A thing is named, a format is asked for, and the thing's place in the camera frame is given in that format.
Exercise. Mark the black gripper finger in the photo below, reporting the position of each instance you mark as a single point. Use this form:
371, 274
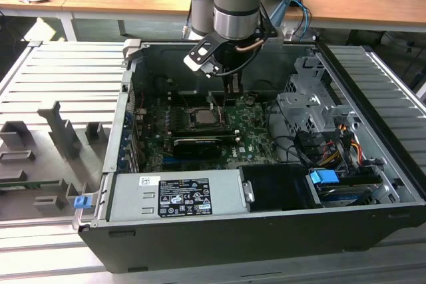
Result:
229, 84

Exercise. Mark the locking lever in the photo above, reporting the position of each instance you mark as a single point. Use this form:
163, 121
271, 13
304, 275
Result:
181, 97

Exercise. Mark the CPU socket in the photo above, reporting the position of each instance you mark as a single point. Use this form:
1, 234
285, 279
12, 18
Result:
191, 124

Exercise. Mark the blue expansion slot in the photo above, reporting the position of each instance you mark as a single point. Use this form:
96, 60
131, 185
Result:
173, 163

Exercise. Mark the green motherboard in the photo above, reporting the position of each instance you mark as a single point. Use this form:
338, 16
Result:
253, 137

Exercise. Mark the black case fan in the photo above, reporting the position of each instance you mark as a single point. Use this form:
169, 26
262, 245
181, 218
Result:
161, 84

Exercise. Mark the silver drive cage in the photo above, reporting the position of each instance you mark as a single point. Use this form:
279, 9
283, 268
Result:
299, 101

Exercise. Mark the black graphics card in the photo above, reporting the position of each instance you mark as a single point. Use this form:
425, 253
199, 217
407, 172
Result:
196, 149

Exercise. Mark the hard disk in blue carrier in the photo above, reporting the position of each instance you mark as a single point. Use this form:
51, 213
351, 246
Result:
323, 177

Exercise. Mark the grey power supply unit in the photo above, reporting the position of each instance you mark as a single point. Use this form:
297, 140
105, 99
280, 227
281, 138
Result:
133, 197

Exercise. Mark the black PC case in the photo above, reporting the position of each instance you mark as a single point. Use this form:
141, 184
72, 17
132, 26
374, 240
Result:
199, 244

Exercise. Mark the grey parts rack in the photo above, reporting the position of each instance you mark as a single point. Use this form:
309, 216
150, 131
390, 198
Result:
60, 124

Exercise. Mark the blue case latch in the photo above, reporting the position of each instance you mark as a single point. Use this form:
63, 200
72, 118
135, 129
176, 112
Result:
82, 203

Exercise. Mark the green RAM stick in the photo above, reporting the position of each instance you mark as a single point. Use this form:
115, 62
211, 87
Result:
33, 184

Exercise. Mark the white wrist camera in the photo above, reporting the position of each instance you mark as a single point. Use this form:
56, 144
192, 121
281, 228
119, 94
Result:
199, 53

